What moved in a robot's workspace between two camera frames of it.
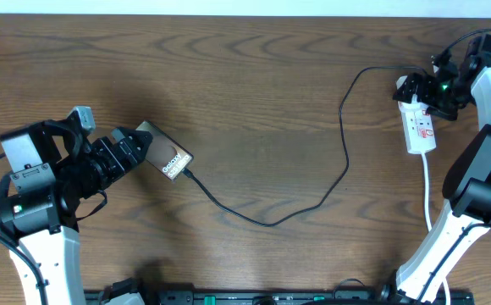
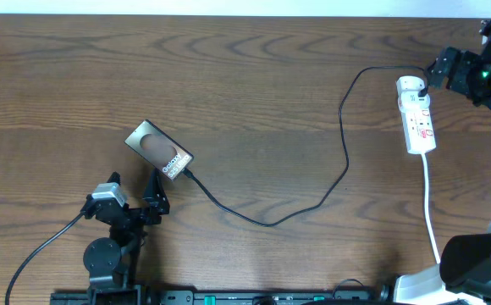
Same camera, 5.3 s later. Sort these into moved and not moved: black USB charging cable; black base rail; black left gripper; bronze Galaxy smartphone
Moved: black left gripper
Not moved: bronze Galaxy smartphone; black USB charging cable; black base rail
